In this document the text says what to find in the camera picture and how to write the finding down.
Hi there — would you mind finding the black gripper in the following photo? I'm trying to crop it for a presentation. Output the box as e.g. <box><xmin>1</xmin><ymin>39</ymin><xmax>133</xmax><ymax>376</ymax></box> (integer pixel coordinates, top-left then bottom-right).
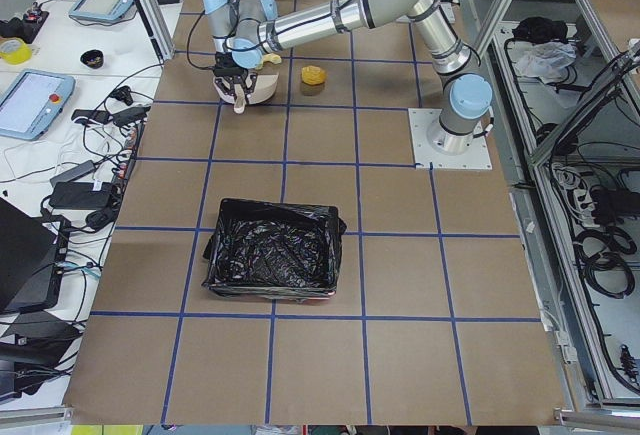
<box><xmin>213</xmin><ymin>52</ymin><xmax>258</xmax><ymax>103</ymax></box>

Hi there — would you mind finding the beige plastic dustpan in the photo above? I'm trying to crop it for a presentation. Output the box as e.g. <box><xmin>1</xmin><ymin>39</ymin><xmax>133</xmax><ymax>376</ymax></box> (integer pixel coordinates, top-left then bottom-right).
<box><xmin>213</xmin><ymin>71</ymin><xmax>279</xmax><ymax>114</ymax></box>

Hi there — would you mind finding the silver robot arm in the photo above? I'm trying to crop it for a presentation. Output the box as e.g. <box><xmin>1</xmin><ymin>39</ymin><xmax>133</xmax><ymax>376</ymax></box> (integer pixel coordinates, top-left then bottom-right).
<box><xmin>203</xmin><ymin>0</ymin><xmax>493</xmax><ymax>155</ymax></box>

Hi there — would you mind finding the black lined trash bin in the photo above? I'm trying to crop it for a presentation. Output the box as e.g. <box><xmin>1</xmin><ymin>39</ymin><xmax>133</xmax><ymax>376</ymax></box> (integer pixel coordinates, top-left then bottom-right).
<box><xmin>202</xmin><ymin>198</ymin><xmax>346</xmax><ymax>301</ymax></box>

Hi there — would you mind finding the croissant bread toy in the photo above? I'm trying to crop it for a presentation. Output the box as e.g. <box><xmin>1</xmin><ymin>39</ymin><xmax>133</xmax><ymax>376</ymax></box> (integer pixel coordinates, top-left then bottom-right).
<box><xmin>262</xmin><ymin>53</ymin><xmax>282</xmax><ymax>65</ymax></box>

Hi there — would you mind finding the yellow potato toy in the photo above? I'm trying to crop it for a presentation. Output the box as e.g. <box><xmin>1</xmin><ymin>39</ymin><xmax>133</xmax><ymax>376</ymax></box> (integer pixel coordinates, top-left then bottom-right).
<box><xmin>300</xmin><ymin>65</ymin><xmax>327</xmax><ymax>86</ymax></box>

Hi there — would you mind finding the blue teach pendant far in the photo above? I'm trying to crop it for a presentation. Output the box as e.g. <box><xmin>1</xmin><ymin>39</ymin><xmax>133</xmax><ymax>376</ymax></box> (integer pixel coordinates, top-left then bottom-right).
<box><xmin>68</xmin><ymin>0</ymin><xmax>134</xmax><ymax>25</ymax></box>

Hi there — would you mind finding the blue teach pendant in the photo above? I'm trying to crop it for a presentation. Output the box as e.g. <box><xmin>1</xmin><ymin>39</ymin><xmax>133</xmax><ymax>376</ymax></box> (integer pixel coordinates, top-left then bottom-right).
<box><xmin>68</xmin><ymin>0</ymin><xmax>134</xmax><ymax>25</ymax></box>
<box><xmin>1</xmin><ymin>69</ymin><xmax>76</xmax><ymax>141</ymax></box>

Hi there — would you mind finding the blue teach pendant near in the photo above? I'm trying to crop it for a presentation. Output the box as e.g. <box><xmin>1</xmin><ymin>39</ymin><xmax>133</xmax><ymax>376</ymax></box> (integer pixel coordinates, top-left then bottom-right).
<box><xmin>1</xmin><ymin>69</ymin><xmax>76</xmax><ymax>141</ymax></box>

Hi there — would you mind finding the yellow tape roll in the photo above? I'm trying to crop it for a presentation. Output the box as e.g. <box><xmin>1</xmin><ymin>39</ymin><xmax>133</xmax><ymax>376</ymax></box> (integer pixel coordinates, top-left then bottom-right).
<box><xmin>0</xmin><ymin>38</ymin><xmax>32</xmax><ymax>65</ymax></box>

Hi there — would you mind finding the black laptop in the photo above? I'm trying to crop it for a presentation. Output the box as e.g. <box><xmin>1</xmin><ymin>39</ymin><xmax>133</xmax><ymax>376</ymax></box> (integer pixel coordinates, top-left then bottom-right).
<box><xmin>1</xmin><ymin>200</ymin><xmax>70</xmax><ymax>315</ymax></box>

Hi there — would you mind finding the aluminium frame post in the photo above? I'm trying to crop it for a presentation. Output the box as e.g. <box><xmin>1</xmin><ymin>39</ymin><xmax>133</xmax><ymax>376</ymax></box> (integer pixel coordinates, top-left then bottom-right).
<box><xmin>133</xmin><ymin>0</ymin><xmax>175</xmax><ymax>62</ymax></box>

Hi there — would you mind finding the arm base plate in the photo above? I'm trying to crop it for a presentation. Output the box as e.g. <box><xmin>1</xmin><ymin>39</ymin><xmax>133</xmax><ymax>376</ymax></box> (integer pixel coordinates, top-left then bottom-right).
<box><xmin>408</xmin><ymin>108</ymin><xmax>493</xmax><ymax>171</ymax></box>

